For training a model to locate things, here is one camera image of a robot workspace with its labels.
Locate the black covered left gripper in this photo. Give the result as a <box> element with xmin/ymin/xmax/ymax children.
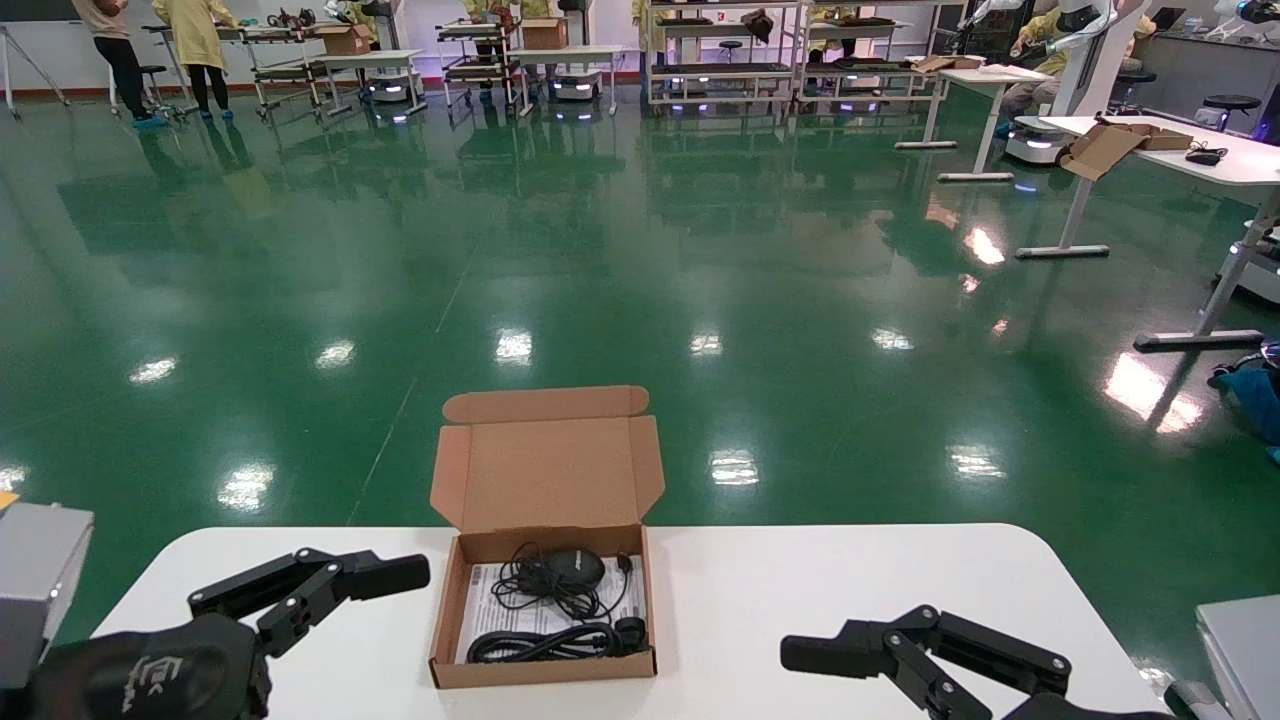
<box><xmin>20</xmin><ymin>547</ymin><xmax>432</xmax><ymax>720</ymax></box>

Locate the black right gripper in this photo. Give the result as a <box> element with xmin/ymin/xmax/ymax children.
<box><xmin>780</xmin><ymin>604</ymin><xmax>1176</xmax><ymax>720</ymax></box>

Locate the brown cardboard box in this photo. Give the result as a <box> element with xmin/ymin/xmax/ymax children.
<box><xmin>429</xmin><ymin>385</ymin><xmax>667</xmax><ymax>691</ymax></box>

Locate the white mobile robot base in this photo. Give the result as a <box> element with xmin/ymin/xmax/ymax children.
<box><xmin>362</xmin><ymin>70</ymin><xmax>429</xmax><ymax>109</ymax></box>
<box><xmin>548</xmin><ymin>70</ymin><xmax>605</xmax><ymax>103</ymax></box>

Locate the opened flat cardboard box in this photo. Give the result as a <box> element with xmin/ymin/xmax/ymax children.
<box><xmin>1058</xmin><ymin>119</ymin><xmax>1196</xmax><ymax>182</ymax></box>

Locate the white printed paper manual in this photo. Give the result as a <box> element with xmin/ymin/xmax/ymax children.
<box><xmin>455</xmin><ymin>560</ymin><xmax>647</xmax><ymax>666</ymax></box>

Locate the grey robot body edge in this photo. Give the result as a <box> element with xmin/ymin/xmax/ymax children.
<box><xmin>1163</xmin><ymin>680</ymin><xmax>1233</xmax><ymax>720</ymax></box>

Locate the person wearing blue shoe covers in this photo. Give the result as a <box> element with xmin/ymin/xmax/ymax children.
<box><xmin>1207</xmin><ymin>340</ymin><xmax>1280</xmax><ymax>447</ymax></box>

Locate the metal trolley cart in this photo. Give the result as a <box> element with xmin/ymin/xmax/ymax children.
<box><xmin>436</xmin><ymin>18</ymin><xmax>523</xmax><ymax>113</ymax></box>
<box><xmin>243</xmin><ymin>25</ymin><xmax>331</xmax><ymax>121</ymax></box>

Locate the small black stool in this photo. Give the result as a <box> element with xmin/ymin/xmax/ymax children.
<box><xmin>138</xmin><ymin>64</ymin><xmax>173</xmax><ymax>119</ymax></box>

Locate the person in long yellow coat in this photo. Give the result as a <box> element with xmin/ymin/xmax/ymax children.
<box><xmin>152</xmin><ymin>0</ymin><xmax>241</xmax><ymax>122</ymax></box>

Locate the white wheeled robot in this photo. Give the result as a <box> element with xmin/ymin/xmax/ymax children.
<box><xmin>1213</xmin><ymin>218</ymin><xmax>1280</xmax><ymax>307</ymax></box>
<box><xmin>1003</xmin><ymin>0</ymin><xmax>1151</xmax><ymax>167</ymax></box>

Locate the white metal shelving rack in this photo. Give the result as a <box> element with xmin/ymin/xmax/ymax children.
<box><xmin>644</xmin><ymin>0</ymin><xmax>807</xmax><ymax>109</ymax></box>
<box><xmin>805</xmin><ymin>0</ymin><xmax>951</xmax><ymax>106</ymax></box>

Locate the person in beige top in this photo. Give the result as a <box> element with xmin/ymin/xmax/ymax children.
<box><xmin>72</xmin><ymin>0</ymin><xmax>167</xmax><ymax>130</ymax></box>

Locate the thin metal tripod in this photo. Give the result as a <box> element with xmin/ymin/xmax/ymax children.
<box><xmin>0</xmin><ymin>22</ymin><xmax>73</xmax><ymax>121</ymax></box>

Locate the large white workshop table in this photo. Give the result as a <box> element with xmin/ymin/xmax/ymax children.
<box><xmin>1015</xmin><ymin>114</ymin><xmax>1280</xmax><ymax>353</ymax></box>

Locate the seated person in yellow coat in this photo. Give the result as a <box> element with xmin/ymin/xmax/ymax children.
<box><xmin>1000</xmin><ymin>8</ymin><xmax>1159</xmax><ymax>116</ymax></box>

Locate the grey cabinet counter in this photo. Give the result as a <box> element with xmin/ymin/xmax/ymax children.
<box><xmin>1130</xmin><ymin>28</ymin><xmax>1280</xmax><ymax>131</ymax></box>

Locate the round black stool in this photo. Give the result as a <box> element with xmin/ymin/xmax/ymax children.
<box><xmin>1202</xmin><ymin>94</ymin><xmax>1264</xmax><ymax>133</ymax></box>

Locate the coiled black cable with plug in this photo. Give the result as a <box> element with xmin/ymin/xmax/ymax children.
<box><xmin>466</xmin><ymin>617</ymin><xmax>649</xmax><ymax>665</ymax></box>

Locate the black computer mouse with cable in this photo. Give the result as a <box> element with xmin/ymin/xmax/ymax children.
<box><xmin>492</xmin><ymin>543</ymin><xmax>637</xmax><ymax>623</ymax></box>

